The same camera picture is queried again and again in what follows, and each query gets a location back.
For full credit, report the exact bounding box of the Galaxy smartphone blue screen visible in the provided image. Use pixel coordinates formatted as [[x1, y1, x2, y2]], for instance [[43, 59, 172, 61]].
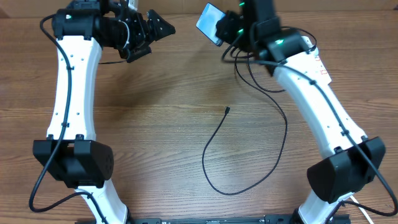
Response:
[[196, 2, 225, 47]]

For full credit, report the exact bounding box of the black USB charging cable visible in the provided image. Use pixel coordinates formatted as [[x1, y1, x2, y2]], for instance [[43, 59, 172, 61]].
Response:
[[201, 26, 318, 197]]

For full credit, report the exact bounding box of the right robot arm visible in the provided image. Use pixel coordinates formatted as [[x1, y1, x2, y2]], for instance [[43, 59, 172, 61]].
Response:
[[215, 1, 386, 223]]

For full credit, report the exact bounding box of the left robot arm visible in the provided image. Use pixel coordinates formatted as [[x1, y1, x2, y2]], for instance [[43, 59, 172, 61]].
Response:
[[33, 0, 175, 223]]

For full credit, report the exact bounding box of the white power strip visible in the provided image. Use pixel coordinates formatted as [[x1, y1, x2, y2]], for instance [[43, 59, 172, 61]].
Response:
[[311, 47, 332, 85]]

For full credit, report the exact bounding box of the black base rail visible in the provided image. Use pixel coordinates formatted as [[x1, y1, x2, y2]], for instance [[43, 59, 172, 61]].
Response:
[[127, 215, 299, 224]]

